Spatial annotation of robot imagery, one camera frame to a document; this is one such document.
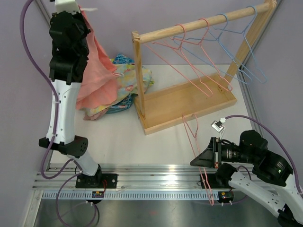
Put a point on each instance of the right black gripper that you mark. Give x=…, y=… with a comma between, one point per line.
x=209, y=157

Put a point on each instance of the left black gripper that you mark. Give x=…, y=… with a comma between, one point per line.
x=78, y=16

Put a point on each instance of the blue floral skirt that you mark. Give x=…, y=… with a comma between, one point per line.
x=122, y=59

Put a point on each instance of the coral pink skirt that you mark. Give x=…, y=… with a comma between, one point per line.
x=99, y=85

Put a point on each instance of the pastel floral skirt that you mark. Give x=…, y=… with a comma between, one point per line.
x=96, y=113

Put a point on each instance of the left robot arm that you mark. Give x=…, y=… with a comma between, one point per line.
x=69, y=59

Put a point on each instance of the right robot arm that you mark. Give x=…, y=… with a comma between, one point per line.
x=264, y=176

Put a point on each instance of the wooden clothes rack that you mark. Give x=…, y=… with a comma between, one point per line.
x=205, y=94

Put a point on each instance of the teal plastic basin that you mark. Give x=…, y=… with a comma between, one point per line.
x=125, y=104

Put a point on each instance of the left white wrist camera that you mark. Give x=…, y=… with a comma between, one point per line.
x=69, y=6

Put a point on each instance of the aluminium mounting rail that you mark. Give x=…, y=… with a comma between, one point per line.
x=137, y=177

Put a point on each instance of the white slotted cable duct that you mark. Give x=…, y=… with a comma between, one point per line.
x=127, y=195

